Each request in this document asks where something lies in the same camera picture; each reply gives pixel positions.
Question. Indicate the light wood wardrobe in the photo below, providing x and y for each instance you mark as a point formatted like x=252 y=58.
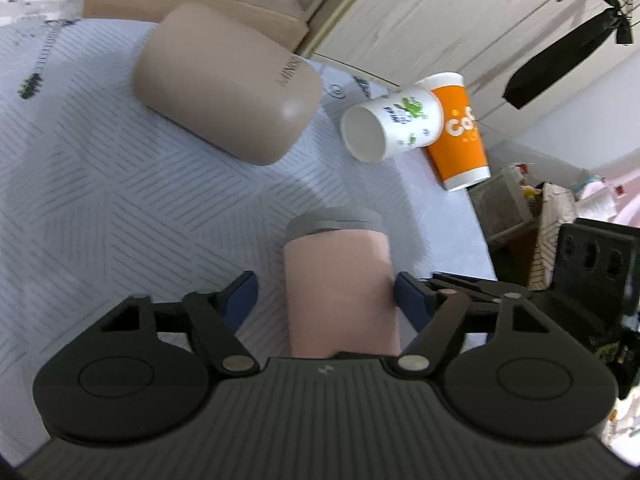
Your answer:
x=398 y=42

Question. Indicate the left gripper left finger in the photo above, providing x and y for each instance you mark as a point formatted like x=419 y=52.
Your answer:
x=215 y=318

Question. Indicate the black ribbon bow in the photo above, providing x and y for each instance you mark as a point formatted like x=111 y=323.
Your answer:
x=551 y=64

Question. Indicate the orange white paper cup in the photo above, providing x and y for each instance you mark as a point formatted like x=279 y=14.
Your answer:
x=458 y=155

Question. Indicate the white patterned table cloth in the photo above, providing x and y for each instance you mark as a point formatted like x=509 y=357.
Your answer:
x=101 y=199

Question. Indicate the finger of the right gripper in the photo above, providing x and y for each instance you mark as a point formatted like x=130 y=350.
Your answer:
x=478 y=288

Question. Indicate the striped fabric box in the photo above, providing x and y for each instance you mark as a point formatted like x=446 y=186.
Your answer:
x=558 y=208

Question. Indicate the taupe plastic container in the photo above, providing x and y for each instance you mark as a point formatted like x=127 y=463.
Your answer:
x=227 y=83

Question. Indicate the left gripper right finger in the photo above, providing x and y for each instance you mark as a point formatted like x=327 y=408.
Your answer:
x=437 y=318

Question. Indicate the white floral paper cup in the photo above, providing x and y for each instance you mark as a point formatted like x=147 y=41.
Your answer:
x=393 y=124

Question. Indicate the pink cup grey rim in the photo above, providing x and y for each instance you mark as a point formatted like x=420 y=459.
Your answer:
x=339 y=284

